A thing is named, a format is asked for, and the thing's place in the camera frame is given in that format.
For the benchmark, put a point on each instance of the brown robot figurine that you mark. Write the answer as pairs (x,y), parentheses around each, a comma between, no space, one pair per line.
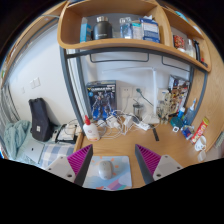
(164,108)

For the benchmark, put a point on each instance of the grey computer mouse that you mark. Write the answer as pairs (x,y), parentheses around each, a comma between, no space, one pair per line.
(105,170)

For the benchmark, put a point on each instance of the teal blanket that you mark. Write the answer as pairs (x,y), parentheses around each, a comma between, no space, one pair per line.
(16,138)

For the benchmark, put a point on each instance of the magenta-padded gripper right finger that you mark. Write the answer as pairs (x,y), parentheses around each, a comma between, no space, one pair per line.
(168,165)

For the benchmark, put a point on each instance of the wooden shelf unit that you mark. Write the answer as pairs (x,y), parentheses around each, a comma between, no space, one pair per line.
(110,41)

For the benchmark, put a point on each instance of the black backpack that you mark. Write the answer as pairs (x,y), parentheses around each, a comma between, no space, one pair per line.
(40,120)

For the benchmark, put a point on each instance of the white desk lamp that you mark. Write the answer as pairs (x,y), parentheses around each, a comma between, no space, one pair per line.
(155,93)

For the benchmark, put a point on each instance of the white wall socket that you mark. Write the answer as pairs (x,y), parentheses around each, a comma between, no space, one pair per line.
(139,91)
(125,92)

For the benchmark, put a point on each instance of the blue plaid bedding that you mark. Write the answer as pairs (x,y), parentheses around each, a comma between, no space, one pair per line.
(56,154)

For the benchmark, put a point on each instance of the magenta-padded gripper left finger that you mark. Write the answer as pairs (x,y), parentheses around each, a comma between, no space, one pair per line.
(61,165)

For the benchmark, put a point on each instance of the white power strip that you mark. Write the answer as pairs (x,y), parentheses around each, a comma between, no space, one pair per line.
(142,126)

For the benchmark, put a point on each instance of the colourful figure box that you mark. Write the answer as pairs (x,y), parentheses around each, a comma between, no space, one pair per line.
(180,91)

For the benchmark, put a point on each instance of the blue spray bottle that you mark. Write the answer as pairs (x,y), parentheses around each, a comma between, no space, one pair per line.
(190,115)

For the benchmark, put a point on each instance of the blue robot model kit box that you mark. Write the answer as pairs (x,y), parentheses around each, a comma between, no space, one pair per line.
(101,100)

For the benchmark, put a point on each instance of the red potato chips can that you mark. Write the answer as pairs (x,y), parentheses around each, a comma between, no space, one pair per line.
(199,130)

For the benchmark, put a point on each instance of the grey metal frame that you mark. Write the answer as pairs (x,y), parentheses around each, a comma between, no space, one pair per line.
(68,83)

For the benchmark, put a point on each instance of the black ruler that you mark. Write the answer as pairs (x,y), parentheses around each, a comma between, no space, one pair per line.
(155,134)

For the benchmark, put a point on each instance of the pastel printed mouse pad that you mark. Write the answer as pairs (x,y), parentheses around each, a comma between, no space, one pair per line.
(121,173)

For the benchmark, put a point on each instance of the white wall switch panel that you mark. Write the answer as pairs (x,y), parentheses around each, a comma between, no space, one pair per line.
(35,82)

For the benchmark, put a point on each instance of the white bottle with red pump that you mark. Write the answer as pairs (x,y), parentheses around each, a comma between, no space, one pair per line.
(91,131)

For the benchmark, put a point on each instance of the white charger block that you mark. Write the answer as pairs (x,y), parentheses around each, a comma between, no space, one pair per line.
(113,122)
(127,120)

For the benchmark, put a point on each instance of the glass jar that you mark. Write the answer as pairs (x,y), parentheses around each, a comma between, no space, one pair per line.
(137,111)

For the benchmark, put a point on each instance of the silver laptop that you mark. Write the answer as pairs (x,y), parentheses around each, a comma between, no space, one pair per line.
(34,151)

